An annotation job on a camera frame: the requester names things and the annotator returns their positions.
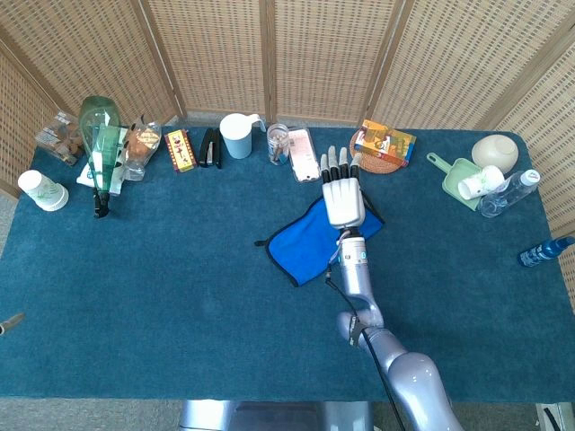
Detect round woven coaster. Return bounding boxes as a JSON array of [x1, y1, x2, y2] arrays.
[[349, 129, 405, 174]]

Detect blue plastic bottle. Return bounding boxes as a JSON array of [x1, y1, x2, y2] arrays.
[[516, 236, 575, 269]]

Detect white green printed paper cup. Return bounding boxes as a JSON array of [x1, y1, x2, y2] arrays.
[[17, 170, 70, 212]]

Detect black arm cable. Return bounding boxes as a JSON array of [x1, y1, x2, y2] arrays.
[[323, 264, 408, 431]]

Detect beige bowl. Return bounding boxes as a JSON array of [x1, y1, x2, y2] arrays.
[[471, 134, 519, 175]]

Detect light green dustpan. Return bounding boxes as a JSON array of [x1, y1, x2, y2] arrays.
[[426, 152, 486, 211]]

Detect black arm strap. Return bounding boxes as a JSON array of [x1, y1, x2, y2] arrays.
[[346, 315, 366, 349]]

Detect white floor box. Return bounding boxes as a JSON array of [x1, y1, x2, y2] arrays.
[[535, 401, 575, 426]]

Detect pink phone in clear case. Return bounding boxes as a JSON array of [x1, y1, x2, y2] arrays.
[[287, 128, 323, 184]]

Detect clear plastic water bottle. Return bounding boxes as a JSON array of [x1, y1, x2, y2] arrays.
[[477, 168, 540, 219]]

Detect white green packet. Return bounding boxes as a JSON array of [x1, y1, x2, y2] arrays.
[[75, 159, 125, 198]]

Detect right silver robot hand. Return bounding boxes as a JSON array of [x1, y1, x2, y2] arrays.
[[319, 145, 366, 230]]

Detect light blue mug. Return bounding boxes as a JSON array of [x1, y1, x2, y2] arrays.
[[218, 112, 267, 160]]

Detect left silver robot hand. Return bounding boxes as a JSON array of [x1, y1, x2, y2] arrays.
[[0, 312, 26, 336]]

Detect woven bamboo folding screen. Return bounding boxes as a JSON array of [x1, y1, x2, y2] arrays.
[[0, 0, 575, 315]]

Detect clear bag of bread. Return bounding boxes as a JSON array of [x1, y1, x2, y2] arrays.
[[120, 114, 163, 182]]

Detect green spray bottle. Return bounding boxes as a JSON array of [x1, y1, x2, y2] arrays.
[[78, 95, 123, 220]]

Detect blue table cloth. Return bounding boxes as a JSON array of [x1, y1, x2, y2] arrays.
[[0, 126, 575, 402]]

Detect clear jar of pencils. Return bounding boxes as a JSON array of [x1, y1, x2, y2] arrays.
[[266, 123, 291, 166]]

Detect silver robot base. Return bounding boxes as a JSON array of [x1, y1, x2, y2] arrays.
[[178, 400, 374, 431]]

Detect grey blue-backed cloth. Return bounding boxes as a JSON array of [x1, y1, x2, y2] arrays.
[[253, 192, 386, 288]]

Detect orange yellow printed box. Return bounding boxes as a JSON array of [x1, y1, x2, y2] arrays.
[[353, 119, 418, 168]]

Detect small white paper cup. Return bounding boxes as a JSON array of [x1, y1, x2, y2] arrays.
[[457, 164, 506, 199]]

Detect black stapler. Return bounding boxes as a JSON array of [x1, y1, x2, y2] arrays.
[[199, 127, 224, 171]]

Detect small red yellow box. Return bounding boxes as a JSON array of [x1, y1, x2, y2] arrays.
[[164, 128, 198, 174]]

